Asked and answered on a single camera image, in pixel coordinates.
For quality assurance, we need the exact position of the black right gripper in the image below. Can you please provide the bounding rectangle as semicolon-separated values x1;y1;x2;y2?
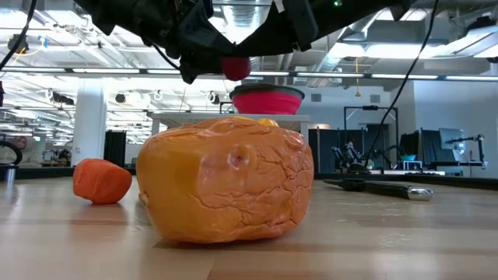
233;0;374;58

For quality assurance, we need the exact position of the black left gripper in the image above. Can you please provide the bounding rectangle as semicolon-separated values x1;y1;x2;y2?
132;0;239;85

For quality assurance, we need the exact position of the small red round fruit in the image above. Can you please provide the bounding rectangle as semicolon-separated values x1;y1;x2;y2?
219;56;252;82

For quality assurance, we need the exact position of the red collapsible bowl grey rim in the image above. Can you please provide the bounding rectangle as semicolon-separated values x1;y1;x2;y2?
229;82;306;116

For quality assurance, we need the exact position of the black-handled knife with sheath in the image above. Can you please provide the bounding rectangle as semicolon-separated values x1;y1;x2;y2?
322;178;434;202

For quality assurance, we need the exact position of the small orange fruit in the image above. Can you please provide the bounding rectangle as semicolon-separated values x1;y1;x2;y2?
72;157;134;205

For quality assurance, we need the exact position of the yellow hanging pendant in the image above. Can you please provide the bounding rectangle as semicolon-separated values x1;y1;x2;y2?
353;58;361;98

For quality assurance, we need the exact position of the ceiling light strip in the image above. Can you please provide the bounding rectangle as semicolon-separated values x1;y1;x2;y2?
370;72;440;80
0;67;142;75

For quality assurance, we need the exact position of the black partition panel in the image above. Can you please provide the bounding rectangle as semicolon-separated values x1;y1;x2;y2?
103;130;128;169
309;128;345;174
399;129;444;164

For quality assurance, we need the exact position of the white building column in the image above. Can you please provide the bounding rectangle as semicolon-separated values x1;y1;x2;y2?
71;83;108;166

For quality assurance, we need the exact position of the orange bell pepper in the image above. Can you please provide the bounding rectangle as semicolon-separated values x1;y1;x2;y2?
135;116;315;245

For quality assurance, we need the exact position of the background monitor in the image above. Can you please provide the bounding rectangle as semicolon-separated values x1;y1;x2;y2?
438;128;466;152

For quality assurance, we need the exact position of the metal cylinder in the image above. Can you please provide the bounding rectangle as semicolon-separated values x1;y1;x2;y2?
2;164;17;184

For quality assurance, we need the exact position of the silver ceiling duct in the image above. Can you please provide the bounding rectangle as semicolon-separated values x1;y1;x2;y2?
217;0;273;44

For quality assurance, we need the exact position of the black background rig frame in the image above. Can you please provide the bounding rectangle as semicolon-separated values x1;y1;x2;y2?
343;105;400;172

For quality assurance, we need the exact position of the black cable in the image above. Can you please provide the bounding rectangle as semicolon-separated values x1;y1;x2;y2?
0;0;39;72
363;0;440;166

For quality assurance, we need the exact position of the black ring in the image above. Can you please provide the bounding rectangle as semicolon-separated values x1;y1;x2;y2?
0;140;23;166

